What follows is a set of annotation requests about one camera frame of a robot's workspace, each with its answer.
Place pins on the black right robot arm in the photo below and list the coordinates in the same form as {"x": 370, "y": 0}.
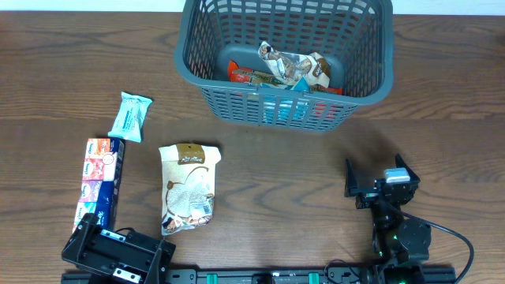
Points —
{"x": 402, "y": 242}

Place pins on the crumpled beige snack bag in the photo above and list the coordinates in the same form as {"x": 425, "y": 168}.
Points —
{"x": 290, "y": 68}

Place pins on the teal snack packet in basket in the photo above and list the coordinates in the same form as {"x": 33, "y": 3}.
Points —
{"x": 280, "y": 111}

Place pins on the beige brown cookie bag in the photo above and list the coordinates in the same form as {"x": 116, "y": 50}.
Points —
{"x": 188, "y": 197}

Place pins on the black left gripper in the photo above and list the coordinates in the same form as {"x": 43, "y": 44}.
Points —
{"x": 109, "y": 259}

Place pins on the grey plastic lattice basket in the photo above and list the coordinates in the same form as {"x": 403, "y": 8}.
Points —
{"x": 355, "y": 37}

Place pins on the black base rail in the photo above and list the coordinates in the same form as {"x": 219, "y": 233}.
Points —
{"x": 314, "y": 276}

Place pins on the orange snack bar wrapper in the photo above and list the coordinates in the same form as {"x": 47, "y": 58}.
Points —
{"x": 267, "y": 80}

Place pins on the light teal snack packet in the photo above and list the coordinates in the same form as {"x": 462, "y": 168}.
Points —
{"x": 130, "y": 118}

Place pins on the Kleenex tissue multipack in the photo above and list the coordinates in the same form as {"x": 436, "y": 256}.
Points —
{"x": 101, "y": 179}

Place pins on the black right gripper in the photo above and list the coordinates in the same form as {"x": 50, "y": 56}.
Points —
{"x": 375, "y": 195}

